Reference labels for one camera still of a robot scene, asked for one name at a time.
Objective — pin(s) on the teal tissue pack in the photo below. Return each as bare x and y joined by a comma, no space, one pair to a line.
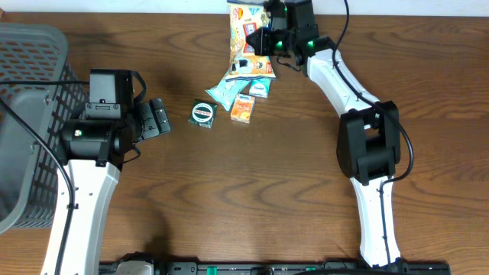
260,87

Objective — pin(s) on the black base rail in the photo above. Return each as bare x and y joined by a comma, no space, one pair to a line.
329,267

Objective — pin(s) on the grey plastic basket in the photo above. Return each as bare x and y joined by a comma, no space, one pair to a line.
40,86

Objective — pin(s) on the orange tissue pack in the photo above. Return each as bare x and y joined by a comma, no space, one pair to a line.
243,108

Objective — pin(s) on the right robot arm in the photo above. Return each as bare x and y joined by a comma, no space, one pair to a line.
369,134

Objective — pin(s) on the teal wet wipes pack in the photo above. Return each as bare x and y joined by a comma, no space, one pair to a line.
226,91

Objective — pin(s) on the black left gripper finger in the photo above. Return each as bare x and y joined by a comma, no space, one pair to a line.
148,122
160,115

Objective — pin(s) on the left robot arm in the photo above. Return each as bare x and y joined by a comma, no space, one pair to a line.
92,150

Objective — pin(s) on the green Zam-Buk box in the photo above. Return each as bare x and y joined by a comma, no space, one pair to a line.
203,114

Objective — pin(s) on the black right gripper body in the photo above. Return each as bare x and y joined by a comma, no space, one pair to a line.
273,40

